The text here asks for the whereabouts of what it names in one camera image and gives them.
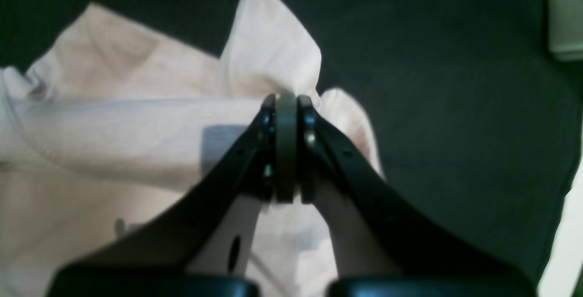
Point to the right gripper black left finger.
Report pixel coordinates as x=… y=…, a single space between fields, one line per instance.
x=199 y=246

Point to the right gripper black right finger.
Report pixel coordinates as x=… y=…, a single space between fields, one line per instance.
x=383 y=246

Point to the pink T-shirt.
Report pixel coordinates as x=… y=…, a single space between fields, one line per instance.
x=116 y=121

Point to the white table frame right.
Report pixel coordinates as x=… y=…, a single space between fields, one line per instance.
x=565 y=29

